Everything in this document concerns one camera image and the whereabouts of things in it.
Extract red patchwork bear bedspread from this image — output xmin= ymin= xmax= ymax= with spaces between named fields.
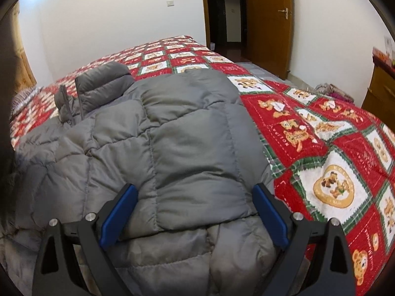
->
xmin=11 ymin=36 xmax=394 ymax=295

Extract beige patterned curtain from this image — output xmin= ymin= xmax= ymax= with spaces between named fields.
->
xmin=11 ymin=2 xmax=37 ymax=93

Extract striped pillow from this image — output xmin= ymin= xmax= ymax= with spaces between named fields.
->
xmin=9 ymin=86 xmax=41 ymax=120

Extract brown wooden door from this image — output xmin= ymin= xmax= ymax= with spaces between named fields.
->
xmin=246 ymin=0 xmax=294 ymax=79

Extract pink clothes on floor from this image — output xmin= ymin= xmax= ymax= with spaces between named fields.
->
xmin=314 ymin=84 xmax=354 ymax=104

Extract brown door frame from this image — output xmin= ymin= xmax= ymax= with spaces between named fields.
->
xmin=203 ymin=0 xmax=247 ymax=50

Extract grey puffer jacket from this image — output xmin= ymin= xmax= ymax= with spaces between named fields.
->
xmin=1 ymin=63 xmax=275 ymax=295

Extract silver door handle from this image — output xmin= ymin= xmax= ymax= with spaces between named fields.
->
xmin=278 ymin=8 xmax=289 ymax=19

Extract brown wooden dresser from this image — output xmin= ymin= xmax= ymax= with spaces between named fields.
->
xmin=361 ymin=55 xmax=395 ymax=131

